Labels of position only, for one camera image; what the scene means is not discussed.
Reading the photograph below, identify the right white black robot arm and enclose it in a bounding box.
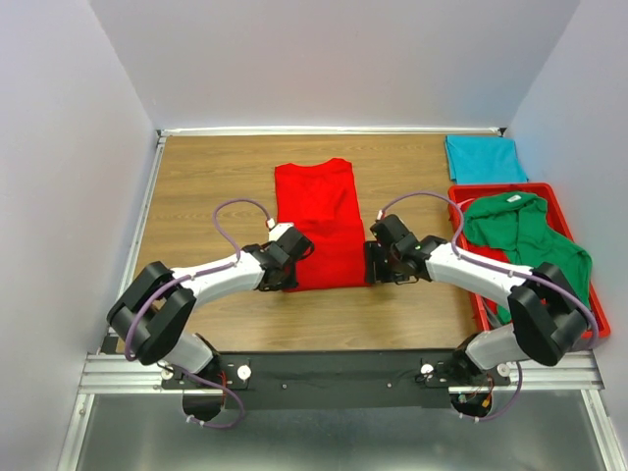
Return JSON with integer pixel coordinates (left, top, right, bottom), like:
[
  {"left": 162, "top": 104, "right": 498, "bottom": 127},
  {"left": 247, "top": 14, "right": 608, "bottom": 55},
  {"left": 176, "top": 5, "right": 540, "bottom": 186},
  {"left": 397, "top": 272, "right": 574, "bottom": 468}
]
[{"left": 370, "top": 214, "right": 599, "bottom": 385}]

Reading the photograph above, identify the green t-shirt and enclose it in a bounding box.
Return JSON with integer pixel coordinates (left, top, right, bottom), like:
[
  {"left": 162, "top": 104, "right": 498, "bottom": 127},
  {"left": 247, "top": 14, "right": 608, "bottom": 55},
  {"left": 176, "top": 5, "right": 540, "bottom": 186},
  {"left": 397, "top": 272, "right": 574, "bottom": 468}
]
[{"left": 463, "top": 191, "right": 593, "bottom": 305}]

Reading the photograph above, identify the folded blue t-shirt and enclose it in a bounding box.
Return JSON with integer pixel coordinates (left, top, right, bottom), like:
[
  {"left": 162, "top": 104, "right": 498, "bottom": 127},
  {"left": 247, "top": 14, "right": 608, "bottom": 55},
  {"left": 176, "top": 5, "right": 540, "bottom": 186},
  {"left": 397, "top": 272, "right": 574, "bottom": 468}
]
[{"left": 445, "top": 134, "right": 528, "bottom": 184}]

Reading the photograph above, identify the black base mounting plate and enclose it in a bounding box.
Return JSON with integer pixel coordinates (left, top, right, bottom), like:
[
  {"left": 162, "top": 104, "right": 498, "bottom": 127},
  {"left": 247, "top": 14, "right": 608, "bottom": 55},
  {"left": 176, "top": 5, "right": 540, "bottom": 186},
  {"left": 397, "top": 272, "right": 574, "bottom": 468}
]
[{"left": 161, "top": 347, "right": 512, "bottom": 424}]

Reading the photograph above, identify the red t-shirt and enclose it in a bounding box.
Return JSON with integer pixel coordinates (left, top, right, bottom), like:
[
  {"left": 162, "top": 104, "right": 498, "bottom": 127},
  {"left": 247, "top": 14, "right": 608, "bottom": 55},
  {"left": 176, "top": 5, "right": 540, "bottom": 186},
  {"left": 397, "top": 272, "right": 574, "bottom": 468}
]
[
  {"left": 468, "top": 242, "right": 509, "bottom": 263},
  {"left": 275, "top": 158, "right": 367, "bottom": 291}
]

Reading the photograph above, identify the aluminium rail frame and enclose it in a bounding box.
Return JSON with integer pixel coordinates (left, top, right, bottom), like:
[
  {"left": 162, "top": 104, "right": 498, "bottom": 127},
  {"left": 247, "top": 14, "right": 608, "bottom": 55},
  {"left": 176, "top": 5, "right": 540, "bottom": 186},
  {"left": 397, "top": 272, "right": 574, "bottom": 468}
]
[{"left": 59, "top": 132, "right": 626, "bottom": 470}]

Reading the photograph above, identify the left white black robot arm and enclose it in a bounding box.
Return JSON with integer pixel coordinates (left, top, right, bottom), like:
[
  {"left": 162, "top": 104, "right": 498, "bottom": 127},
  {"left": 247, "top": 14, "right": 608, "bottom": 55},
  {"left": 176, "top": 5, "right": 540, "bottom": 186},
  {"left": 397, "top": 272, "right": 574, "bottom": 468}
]
[{"left": 107, "top": 223, "right": 315, "bottom": 388}]

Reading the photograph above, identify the red t-shirt in bin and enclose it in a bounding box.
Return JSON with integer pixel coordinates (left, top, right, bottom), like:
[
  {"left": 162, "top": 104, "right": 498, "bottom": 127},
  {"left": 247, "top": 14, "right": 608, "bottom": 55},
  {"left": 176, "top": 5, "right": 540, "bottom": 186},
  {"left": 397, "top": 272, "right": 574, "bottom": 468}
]
[{"left": 468, "top": 242, "right": 509, "bottom": 263}]

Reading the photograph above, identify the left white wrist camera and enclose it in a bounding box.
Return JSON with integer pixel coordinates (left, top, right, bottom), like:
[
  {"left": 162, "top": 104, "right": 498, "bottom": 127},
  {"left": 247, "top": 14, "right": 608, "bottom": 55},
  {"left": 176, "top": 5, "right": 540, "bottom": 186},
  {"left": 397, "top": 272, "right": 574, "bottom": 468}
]
[{"left": 268, "top": 223, "right": 293, "bottom": 241}]

